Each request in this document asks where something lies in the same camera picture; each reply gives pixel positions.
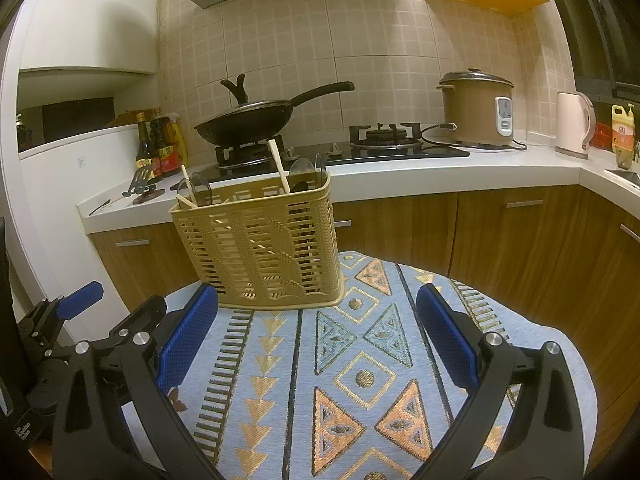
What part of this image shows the brown rice cooker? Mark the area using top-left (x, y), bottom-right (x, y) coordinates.
top-left (436, 69), bottom-right (516, 145)

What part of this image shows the yellow plastic utensil basket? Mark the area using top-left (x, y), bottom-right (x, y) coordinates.
top-left (169, 174), bottom-right (346, 309)

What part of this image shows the small dark knife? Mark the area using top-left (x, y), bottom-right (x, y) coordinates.
top-left (89, 199), bottom-right (127, 217)

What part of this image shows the black wok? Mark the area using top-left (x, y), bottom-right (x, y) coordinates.
top-left (194, 81), bottom-right (356, 147)

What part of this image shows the yellow oil bottle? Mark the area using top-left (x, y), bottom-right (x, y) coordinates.
top-left (611, 102), bottom-right (637, 155)

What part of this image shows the patterned blue tablecloth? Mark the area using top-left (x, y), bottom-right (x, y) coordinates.
top-left (117, 250), bottom-right (598, 480)

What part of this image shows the black gas stove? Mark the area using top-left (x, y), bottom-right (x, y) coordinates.
top-left (202, 122), bottom-right (471, 183)

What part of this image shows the dark soy sauce bottle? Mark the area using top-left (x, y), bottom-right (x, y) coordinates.
top-left (134, 112), bottom-right (157, 183)

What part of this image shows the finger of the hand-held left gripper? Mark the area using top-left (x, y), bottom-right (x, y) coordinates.
top-left (17, 281), bottom-right (105, 361)
top-left (97, 295), bottom-right (168, 356)

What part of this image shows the black wok lid handle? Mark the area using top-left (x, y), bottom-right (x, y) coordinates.
top-left (221, 74), bottom-right (249, 107)

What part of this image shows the red label sauce bottle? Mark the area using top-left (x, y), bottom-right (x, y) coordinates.
top-left (149, 106), bottom-right (177, 178)

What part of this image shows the white electric kettle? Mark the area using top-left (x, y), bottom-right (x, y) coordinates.
top-left (555, 91), bottom-right (597, 160)

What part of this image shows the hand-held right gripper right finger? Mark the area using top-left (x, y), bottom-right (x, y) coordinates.
top-left (416, 282), bottom-right (587, 480)

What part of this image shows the red packet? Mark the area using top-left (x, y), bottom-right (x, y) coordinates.
top-left (592, 122), bottom-right (615, 150)

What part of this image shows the steel sink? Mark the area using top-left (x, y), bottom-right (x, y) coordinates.
top-left (602, 167), bottom-right (640, 191)

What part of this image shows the white kitchen countertop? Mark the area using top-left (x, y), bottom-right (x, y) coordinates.
top-left (75, 142), bottom-right (640, 236)

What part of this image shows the clear plastic spoon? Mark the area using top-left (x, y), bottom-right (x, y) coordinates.
top-left (189, 172), bottom-right (215, 207)
top-left (289, 157), bottom-right (317, 193)

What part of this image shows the dark window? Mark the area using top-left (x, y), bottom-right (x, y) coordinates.
top-left (537, 0), bottom-right (640, 101)

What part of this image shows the black power cable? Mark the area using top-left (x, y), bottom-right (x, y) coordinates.
top-left (420, 122), bottom-right (528, 153)

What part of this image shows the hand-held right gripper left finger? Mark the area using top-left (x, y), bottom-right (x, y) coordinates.
top-left (52, 282), bottom-right (223, 480)

